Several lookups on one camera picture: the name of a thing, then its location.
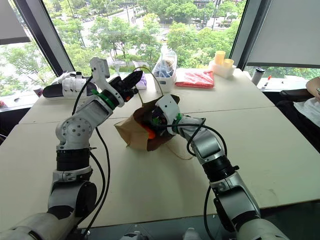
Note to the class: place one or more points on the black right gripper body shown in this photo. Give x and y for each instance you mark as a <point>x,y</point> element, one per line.
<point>161,125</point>

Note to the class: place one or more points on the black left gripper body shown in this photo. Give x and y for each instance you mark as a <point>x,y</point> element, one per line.
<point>122,88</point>

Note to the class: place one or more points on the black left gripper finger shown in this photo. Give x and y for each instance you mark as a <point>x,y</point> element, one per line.
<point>133,83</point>
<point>133,75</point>

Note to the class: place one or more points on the orange plush toy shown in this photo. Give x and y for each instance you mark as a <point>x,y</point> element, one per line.
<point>150,134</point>

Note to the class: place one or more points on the brown paper bag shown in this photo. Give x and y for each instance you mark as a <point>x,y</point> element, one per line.
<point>132,130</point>

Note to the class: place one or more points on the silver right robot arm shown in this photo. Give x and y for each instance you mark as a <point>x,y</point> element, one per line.
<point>207,145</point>

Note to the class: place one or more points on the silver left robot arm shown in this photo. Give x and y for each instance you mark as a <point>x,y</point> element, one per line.
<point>75,130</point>

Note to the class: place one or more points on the clear plastic bag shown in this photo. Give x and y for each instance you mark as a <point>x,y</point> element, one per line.
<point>165,65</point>

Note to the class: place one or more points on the red plastic bag stack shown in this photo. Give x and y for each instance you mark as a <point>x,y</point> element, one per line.
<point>196,78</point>

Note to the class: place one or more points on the purple packet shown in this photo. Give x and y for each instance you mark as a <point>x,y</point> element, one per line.
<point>142,81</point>

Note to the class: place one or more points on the white plastic bin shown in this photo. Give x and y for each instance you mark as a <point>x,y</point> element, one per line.
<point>166,83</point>

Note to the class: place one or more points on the white mechanical device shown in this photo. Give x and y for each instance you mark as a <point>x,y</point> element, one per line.
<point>72,85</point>

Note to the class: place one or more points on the white cup holder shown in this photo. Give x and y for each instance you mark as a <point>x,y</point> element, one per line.
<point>223,71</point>

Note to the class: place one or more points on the small purple cup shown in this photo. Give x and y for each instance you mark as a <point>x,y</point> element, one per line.
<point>38,92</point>

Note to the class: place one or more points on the tall yellow cup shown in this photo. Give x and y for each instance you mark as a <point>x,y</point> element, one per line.
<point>220,57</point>

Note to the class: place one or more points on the short yellow cup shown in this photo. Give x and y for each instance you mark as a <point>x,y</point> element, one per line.
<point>228,63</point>

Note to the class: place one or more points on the white travel mug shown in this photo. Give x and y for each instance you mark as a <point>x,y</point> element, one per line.
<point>257,76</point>

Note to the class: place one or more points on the grey rounded robot part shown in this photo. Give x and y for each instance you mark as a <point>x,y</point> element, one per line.
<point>132,236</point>
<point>192,234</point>

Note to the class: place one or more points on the red marker pen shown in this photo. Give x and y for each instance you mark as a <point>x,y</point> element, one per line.
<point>267,82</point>

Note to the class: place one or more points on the grey roller blind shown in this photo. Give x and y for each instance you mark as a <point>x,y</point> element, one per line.
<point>287,32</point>
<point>11,20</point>

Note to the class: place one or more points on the black chair armrest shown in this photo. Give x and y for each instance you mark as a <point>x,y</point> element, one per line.
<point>292,93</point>

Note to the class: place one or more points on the seated person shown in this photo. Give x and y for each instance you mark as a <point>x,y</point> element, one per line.
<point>305,120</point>

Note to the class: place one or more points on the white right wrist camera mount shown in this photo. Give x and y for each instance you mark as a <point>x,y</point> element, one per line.
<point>167,107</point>

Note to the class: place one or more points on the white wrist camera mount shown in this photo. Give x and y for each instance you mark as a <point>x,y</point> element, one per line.
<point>167,107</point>
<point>100,67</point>

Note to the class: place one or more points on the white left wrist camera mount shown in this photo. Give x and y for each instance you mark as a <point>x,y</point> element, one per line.
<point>100,67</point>

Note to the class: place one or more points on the dark window frame post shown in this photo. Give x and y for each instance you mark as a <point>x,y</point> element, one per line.
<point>42,32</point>
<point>243,32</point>

